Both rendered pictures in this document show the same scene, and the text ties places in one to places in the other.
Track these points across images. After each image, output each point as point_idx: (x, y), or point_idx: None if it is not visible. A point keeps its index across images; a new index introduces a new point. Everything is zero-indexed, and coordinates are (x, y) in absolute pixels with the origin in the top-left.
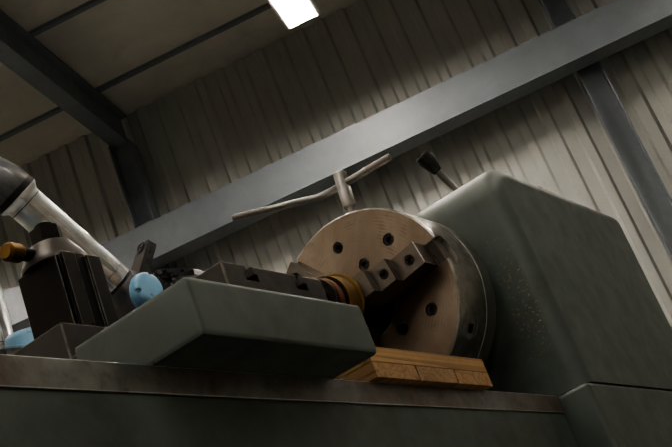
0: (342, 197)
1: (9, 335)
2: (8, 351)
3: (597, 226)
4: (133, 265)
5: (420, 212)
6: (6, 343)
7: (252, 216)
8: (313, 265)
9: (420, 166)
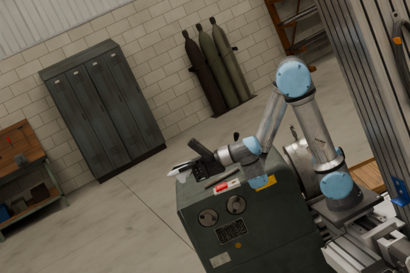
0: (296, 132)
1: (338, 148)
2: (341, 154)
3: None
4: (204, 149)
5: (271, 146)
6: (340, 151)
7: (294, 131)
8: None
9: (238, 136)
